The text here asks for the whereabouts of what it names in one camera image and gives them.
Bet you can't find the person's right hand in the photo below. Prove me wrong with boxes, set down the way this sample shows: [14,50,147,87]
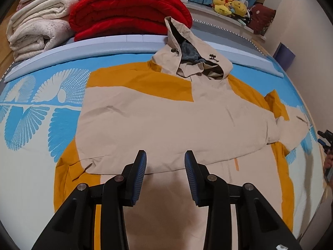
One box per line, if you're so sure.
[323,153,333,181]

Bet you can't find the purple box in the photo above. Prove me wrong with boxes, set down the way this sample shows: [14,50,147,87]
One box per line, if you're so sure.
[273,42,296,71]

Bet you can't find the light blue foam bumper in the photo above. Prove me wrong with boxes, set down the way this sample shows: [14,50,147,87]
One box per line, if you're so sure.
[4,35,285,84]

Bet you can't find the beige and yellow hooded jacket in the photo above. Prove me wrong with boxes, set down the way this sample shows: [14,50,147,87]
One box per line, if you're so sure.
[53,16,311,250]

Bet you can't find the dark red cushion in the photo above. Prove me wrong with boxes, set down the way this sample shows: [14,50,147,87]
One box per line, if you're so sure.
[247,3,277,37]

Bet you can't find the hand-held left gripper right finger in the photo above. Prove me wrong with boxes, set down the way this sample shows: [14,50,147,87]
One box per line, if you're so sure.
[184,150,304,250]

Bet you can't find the folded red blanket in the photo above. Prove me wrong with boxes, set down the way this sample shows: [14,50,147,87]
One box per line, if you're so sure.
[68,0,193,42]

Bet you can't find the yellow duck plush toy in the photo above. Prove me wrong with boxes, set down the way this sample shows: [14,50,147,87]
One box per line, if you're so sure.
[212,0,235,16]

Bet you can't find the white headboard ledge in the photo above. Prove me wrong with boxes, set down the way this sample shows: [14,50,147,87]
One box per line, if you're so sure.
[185,2,267,41]

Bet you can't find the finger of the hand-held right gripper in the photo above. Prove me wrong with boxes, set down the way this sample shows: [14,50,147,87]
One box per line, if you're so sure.
[317,130,333,154]

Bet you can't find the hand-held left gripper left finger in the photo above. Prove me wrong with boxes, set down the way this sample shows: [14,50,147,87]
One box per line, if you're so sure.
[31,150,148,250]

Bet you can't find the folded cream fleece blanket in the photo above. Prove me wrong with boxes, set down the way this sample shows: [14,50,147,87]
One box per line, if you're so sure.
[6,0,80,61]

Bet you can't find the blue and white patterned bedsheet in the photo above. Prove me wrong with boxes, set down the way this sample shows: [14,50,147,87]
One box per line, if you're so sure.
[0,42,329,250]

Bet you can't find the yellow round-faced plush toy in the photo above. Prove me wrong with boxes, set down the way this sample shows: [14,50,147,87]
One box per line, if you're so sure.
[230,0,251,16]

